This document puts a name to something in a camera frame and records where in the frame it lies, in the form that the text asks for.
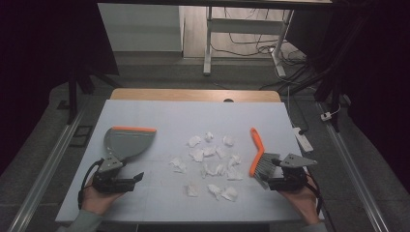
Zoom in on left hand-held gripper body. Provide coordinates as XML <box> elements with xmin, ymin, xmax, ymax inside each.
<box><xmin>92</xmin><ymin>157</ymin><xmax>135</xmax><ymax>194</ymax></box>

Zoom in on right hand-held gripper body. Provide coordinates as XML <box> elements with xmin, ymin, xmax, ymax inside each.
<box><xmin>267</xmin><ymin>153</ymin><xmax>319</xmax><ymax>193</ymax></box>

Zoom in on grey dustpan with orange edge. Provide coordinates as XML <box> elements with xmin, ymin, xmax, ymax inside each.
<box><xmin>103</xmin><ymin>126</ymin><xmax>158</xmax><ymax>162</ymax></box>

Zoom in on orange brush with grey bristles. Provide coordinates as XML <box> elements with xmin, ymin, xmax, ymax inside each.
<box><xmin>249</xmin><ymin>127</ymin><xmax>282</xmax><ymax>189</ymax></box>

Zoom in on person's left hand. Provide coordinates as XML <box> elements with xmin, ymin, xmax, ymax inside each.
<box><xmin>79</xmin><ymin>185</ymin><xmax>126</xmax><ymax>216</ymax></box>

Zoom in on person's right hand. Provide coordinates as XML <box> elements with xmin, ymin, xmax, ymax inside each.
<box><xmin>278</xmin><ymin>180</ymin><xmax>321</xmax><ymax>226</ymax></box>

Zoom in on white power strip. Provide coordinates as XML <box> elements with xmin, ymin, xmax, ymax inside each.
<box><xmin>292</xmin><ymin>127</ymin><xmax>314</xmax><ymax>154</ymax></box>

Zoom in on pile of crumpled white paper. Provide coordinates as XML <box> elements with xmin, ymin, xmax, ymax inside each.
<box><xmin>168</xmin><ymin>130</ymin><xmax>245</xmax><ymax>203</ymax></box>

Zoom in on black tripod stand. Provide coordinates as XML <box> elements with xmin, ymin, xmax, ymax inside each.
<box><xmin>57</xmin><ymin>62</ymin><xmax>122</xmax><ymax>126</ymax></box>

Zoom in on wooden table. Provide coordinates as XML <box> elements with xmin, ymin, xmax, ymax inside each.
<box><xmin>109</xmin><ymin>88</ymin><xmax>282</xmax><ymax>103</ymax></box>

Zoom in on black curtain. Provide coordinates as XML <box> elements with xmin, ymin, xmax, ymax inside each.
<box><xmin>286</xmin><ymin>0</ymin><xmax>410</xmax><ymax>187</ymax></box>
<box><xmin>0</xmin><ymin>0</ymin><xmax>120</xmax><ymax>177</ymax></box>

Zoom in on white cabinet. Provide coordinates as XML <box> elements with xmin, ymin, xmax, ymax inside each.
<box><xmin>97</xmin><ymin>3</ymin><xmax>184</xmax><ymax>53</ymax></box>

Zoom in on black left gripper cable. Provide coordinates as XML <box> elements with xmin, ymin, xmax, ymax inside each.
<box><xmin>77</xmin><ymin>158</ymin><xmax>105</xmax><ymax>211</ymax></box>

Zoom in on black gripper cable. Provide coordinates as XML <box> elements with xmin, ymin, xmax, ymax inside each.
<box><xmin>77</xmin><ymin>158</ymin><xmax>105</xmax><ymax>211</ymax></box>
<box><xmin>305</xmin><ymin>172</ymin><xmax>325</xmax><ymax>218</ymax></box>

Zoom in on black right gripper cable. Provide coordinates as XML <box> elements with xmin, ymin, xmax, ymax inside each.
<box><xmin>305</xmin><ymin>172</ymin><xmax>325</xmax><ymax>218</ymax></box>

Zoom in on black rectangular floor frame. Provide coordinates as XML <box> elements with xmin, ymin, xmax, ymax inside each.
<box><xmin>69</xmin><ymin>125</ymin><xmax>95</xmax><ymax>149</ymax></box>

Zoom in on aluminium rail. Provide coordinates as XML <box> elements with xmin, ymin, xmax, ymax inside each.
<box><xmin>316</xmin><ymin>101</ymin><xmax>392</xmax><ymax>232</ymax></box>
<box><xmin>6</xmin><ymin>104</ymin><xmax>90</xmax><ymax>232</ymax></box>

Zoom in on tangle of black floor cables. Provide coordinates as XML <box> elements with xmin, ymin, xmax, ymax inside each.
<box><xmin>209</xmin><ymin>8</ymin><xmax>323</xmax><ymax>95</ymax></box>

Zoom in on white metal desk frame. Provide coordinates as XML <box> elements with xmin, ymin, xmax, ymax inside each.
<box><xmin>202</xmin><ymin>6</ymin><xmax>295</xmax><ymax>78</ymax></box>

